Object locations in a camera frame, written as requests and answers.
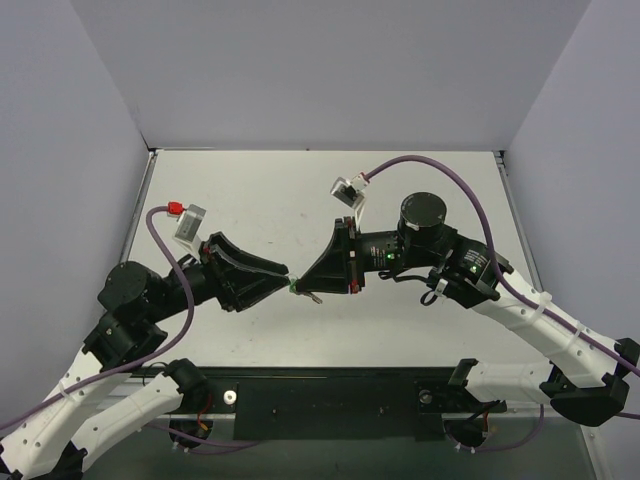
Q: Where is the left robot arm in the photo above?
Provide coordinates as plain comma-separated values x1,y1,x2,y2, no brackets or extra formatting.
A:
1,233,289,479

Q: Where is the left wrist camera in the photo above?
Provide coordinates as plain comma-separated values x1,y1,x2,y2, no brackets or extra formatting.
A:
173,204,206,257

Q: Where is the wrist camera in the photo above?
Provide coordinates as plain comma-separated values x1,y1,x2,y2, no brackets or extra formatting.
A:
173,204,206,257
330,173,369,223

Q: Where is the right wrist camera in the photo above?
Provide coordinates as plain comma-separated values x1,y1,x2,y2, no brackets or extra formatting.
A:
330,173,369,223

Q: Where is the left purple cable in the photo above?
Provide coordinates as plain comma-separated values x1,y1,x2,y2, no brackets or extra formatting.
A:
0,201,261,456

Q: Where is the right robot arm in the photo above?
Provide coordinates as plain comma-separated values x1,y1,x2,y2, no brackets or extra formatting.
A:
292,192,639,427

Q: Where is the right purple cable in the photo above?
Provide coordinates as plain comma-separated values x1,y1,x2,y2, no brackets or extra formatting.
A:
366,155,640,418

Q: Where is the purple cable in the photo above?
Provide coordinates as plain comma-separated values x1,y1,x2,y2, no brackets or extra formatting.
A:
366,155,640,418
0,201,261,456

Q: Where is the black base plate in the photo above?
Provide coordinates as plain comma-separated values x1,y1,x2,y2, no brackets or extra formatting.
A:
144,377,471,443

